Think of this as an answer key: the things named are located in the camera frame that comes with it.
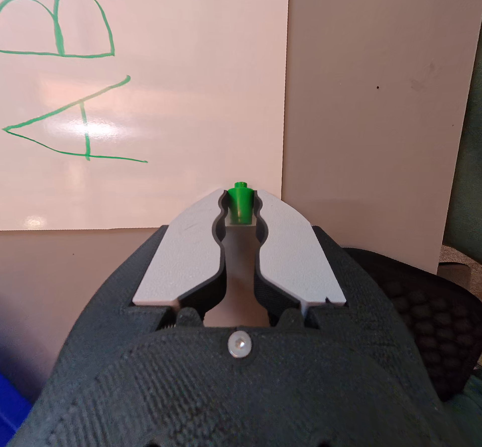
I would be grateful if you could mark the small white whiteboard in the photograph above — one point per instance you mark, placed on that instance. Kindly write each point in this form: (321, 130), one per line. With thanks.
(188, 97)

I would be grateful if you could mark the person's green sweatshirt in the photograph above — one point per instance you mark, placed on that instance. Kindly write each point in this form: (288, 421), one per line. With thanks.
(470, 153)

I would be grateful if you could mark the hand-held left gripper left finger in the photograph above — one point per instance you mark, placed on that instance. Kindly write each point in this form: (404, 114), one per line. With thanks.
(180, 258)

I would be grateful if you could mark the blue plastic bin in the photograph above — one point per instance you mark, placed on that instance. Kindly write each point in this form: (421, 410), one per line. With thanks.
(11, 413)

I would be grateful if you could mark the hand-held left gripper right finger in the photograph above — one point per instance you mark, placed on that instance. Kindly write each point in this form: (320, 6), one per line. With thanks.
(297, 258)

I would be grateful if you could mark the green marker cap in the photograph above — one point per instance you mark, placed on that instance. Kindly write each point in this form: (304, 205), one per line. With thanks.
(240, 206)

